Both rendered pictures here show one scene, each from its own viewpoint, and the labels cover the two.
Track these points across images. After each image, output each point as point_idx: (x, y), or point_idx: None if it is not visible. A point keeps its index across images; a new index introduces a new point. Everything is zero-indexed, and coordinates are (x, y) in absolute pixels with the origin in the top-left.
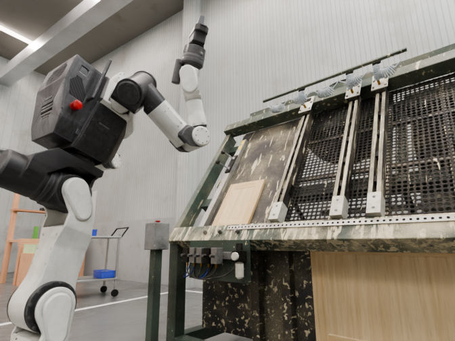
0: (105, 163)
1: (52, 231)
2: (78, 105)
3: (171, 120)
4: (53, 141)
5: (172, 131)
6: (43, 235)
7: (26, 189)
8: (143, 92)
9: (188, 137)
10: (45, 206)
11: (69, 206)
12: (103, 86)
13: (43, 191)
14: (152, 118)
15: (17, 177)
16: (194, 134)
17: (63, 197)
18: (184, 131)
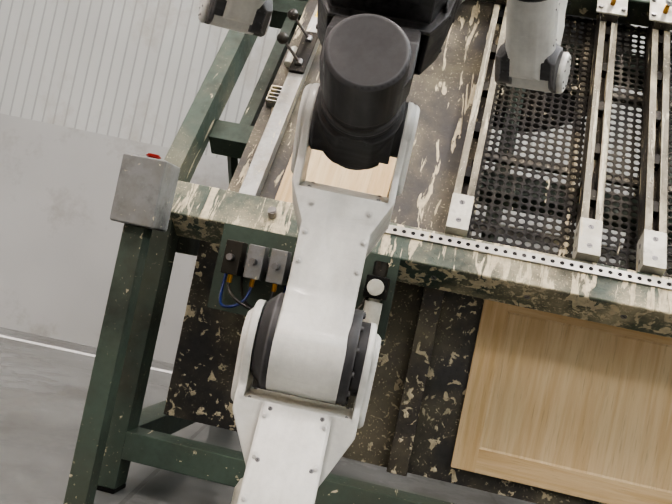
0: (264, 22)
1: (348, 206)
2: None
3: (553, 29)
4: (390, 3)
5: (541, 51)
6: (314, 207)
7: (381, 116)
8: None
9: (556, 71)
10: (338, 144)
11: (402, 164)
12: None
13: (389, 125)
14: (526, 13)
15: (398, 92)
16: (564, 70)
17: (402, 145)
18: (557, 59)
